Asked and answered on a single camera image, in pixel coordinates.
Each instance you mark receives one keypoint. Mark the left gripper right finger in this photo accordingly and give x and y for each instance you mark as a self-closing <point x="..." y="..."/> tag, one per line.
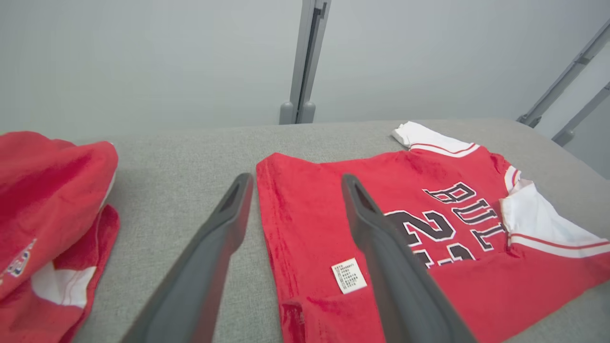
<point x="405" y="286"/>

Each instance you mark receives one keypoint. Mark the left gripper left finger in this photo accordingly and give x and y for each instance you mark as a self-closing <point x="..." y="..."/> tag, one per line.
<point x="200" y="267"/>

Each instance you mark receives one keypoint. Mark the red basketball jersey white sleeves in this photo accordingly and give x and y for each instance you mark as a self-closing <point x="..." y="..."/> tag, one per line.
<point x="310" y="214"/>

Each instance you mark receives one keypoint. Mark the red shorts white stripe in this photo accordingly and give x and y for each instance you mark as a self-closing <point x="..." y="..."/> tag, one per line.
<point x="47" y="190"/>

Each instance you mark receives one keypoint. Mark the grey metal wheeled stand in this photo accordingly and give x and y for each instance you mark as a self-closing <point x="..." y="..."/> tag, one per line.
<point x="572" y="66"/>

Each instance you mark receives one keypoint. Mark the grey rounded post foot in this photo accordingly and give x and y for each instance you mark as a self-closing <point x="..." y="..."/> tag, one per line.
<point x="307" y="112"/>
<point x="287" y="113"/>

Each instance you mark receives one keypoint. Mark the grey metal partition post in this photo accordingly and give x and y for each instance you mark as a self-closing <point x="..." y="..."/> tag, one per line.
<point x="310" y="47"/>

